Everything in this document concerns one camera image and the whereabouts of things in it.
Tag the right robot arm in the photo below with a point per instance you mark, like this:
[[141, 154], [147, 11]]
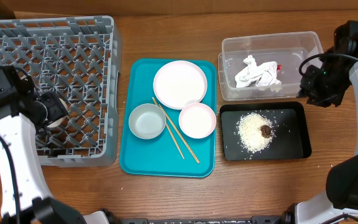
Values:
[[339, 201]]

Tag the large white plate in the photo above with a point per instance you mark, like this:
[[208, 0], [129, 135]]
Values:
[[180, 83]]

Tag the wooden chopstick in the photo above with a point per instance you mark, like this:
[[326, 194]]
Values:
[[168, 128], [183, 140]]

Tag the brown food scrap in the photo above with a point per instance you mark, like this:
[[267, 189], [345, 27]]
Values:
[[266, 131]]

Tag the wooden chopstick right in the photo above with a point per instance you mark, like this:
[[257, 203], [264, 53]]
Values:
[[183, 140]]

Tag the pink bowl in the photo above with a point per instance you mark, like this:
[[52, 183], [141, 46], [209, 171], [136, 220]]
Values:
[[197, 120]]

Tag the clear plastic bin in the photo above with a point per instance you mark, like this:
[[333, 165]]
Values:
[[287, 49]]

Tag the teal serving tray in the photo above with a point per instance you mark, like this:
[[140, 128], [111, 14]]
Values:
[[160, 156]]

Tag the grey plastic dish rack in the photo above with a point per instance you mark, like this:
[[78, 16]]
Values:
[[79, 59]]

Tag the grey bowl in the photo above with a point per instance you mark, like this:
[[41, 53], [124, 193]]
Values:
[[147, 121]]

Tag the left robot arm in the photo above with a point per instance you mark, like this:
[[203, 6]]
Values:
[[23, 112]]

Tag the wooden chopstick left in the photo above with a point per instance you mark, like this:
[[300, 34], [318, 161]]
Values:
[[168, 128]]

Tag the white rice pile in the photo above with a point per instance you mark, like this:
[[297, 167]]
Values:
[[248, 130]]

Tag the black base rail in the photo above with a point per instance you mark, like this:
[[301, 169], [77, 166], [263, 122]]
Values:
[[105, 216]]

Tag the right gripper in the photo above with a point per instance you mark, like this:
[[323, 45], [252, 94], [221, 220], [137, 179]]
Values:
[[317, 98]]

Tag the white napkin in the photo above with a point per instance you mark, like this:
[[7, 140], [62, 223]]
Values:
[[264, 74]]

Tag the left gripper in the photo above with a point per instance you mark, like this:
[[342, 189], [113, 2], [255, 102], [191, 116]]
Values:
[[58, 111]]

